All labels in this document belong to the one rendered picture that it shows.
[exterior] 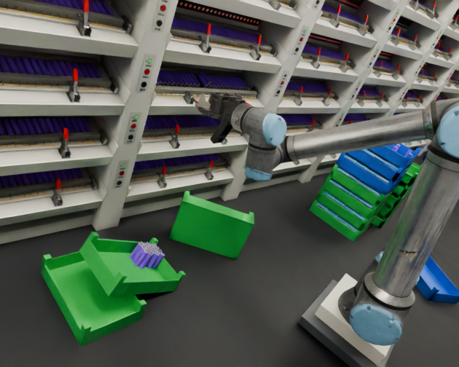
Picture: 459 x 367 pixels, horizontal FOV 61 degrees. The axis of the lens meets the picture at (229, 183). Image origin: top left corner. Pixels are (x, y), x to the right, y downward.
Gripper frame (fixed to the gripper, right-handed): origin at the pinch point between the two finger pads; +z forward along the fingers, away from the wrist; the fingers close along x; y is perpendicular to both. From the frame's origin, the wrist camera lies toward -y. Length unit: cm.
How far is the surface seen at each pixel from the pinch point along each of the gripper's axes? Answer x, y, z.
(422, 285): -101, -71, -71
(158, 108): 13.9, -2.2, 4.9
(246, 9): -11.2, 35.0, -3.5
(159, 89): 12.5, 4.0, 7.9
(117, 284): 42, -46, -24
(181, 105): 4.3, -0.7, 4.5
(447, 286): -119, -73, -79
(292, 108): -65, -1, 5
